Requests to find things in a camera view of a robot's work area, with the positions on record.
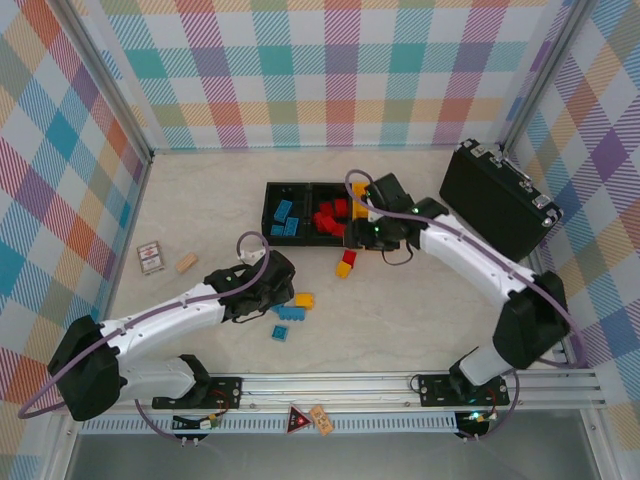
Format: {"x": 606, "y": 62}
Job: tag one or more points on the red lego brick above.
{"x": 327, "y": 226}
{"x": 341, "y": 206}
{"x": 349, "y": 257}
{"x": 340, "y": 230}
{"x": 319, "y": 220}
{"x": 326, "y": 208}

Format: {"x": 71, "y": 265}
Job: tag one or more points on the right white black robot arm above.
{"x": 530, "y": 325}

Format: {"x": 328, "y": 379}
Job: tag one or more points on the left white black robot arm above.
{"x": 85, "y": 375}

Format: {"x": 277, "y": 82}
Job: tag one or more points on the small square blue lego brick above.
{"x": 280, "y": 333}

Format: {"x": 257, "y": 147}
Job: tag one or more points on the black plastic bin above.
{"x": 325, "y": 192}
{"x": 302, "y": 201}

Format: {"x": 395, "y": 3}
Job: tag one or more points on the small wooden block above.
{"x": 186, "y": 263}

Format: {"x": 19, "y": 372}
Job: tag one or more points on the black briefcase with metal latches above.
{"x": 490, "y": 200}

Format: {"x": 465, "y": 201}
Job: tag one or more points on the playing card box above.
{"x": 151, "y": 258}

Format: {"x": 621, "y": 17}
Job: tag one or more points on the red triangle sticker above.
{"x": 298, "y": 422}

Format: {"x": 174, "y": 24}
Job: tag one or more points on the orange paper tag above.
{"x": 321, "y": 421}

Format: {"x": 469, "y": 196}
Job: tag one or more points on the grey metal plate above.
{"x": 320, "y": 460}

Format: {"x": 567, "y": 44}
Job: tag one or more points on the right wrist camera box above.
{"x": 371, "y": 215}

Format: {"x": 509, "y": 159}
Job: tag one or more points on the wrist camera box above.
{"x": 252, "y": 253}
{"x": 371, "y": 215}

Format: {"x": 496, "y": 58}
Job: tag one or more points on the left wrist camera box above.
{"x": 252, "y": 253}

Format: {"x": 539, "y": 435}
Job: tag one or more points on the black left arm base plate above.
{"x": 227, "y": 387}

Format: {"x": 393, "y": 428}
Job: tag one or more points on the aluminium mounting rail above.
{"x": 325, "y": 387}

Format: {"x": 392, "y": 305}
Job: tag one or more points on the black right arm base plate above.
{"x": 432, "y": 390}

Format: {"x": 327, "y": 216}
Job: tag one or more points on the aluminium frame post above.
{"x": 107, "y": 80}
{"x": 547, "y": 75}

